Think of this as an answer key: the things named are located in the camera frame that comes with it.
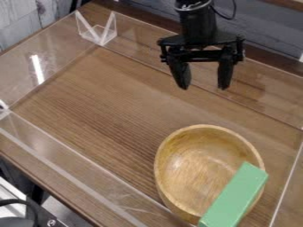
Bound brown wooden bowl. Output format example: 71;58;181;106
153;124;265;225

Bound clear acrylic tray walls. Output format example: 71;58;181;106
0;3;303;227

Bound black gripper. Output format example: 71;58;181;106
157;0;244;90

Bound clear acrylic corner bracket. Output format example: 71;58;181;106
74;11;117;46

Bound green rectangular block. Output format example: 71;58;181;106
197;162;268;227

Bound black cable bottom left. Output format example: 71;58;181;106
0;198;45;227

